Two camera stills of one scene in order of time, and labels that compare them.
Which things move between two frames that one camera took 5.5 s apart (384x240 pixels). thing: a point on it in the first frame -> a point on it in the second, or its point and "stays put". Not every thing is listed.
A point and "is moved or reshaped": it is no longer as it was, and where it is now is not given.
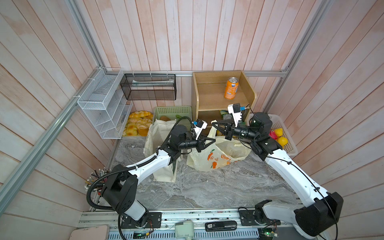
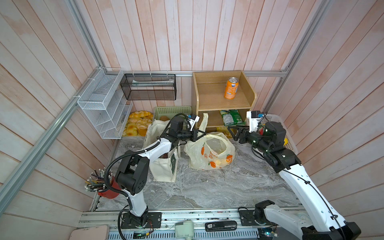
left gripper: x=201 y=142 -> x=194 y=135
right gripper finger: x=229 y=128 -> x=241 y=135
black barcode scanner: x=221 y=226 stays put
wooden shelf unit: x=213 y=91 stays put
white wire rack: x=107 y=102 stays put
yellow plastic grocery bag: x=219 y=155 is moved or reshaped
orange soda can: x=231 y=88 stays put
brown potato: x=164 y=118 stays put
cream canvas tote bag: x=156 y=134 stays put
